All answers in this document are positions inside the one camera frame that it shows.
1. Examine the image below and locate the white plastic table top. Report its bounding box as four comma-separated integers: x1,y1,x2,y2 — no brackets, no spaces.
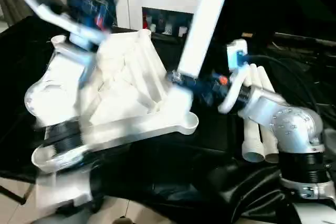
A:
24,29,200,175

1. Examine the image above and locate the black stand leg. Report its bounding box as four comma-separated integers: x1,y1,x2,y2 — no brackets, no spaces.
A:
0,185,28,205

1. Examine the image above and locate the white plastic table leg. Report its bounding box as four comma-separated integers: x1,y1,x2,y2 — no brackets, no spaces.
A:
241,64,266,163
176,0,235,80
261,73,287,104
256,66,281,163

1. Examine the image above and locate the black metal rail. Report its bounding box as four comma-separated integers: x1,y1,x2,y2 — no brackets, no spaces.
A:
273,31,336,44

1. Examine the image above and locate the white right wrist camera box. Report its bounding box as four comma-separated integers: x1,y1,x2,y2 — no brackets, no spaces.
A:
226,39,249,71

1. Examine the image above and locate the black mat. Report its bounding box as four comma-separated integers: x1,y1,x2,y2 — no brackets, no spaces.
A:
0,17,336,224

